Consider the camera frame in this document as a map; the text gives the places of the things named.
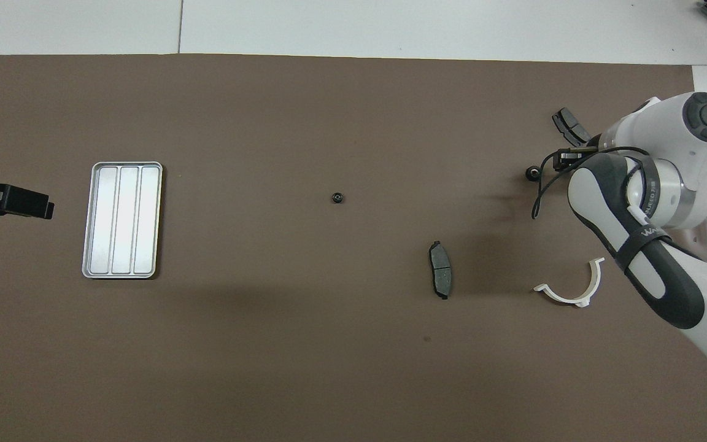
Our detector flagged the silver metal tray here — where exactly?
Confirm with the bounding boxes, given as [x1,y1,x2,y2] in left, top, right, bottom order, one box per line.
[82,161,163,281]

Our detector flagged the grey brake pad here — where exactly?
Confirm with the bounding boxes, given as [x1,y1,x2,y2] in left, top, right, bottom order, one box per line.
[428,240,454,301]
[552,107,593,148]

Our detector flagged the brown table mat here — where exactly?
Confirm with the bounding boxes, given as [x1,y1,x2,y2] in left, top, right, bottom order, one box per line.
[0,54,707,442]

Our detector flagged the white curved plastic bracket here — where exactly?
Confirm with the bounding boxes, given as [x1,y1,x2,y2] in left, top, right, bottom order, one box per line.
[533,257,606,308]

